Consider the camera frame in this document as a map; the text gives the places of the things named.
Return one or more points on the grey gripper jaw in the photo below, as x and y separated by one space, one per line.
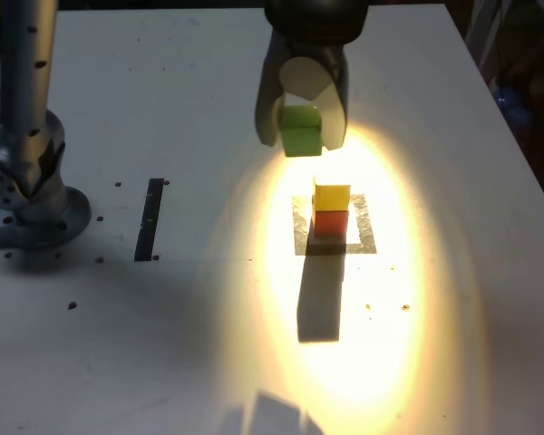
267 104
335 113

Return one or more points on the green cube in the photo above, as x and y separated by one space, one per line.
299 136

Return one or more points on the yellow cube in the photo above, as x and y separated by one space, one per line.
331 197

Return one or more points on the red cube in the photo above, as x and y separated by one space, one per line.
330 224

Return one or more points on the black tape square outline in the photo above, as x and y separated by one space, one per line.
365 226

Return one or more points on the black tape strip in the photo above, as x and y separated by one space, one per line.
148 217

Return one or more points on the blue round object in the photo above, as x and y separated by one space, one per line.
510 106

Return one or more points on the white metal frame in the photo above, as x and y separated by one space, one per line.
480 31

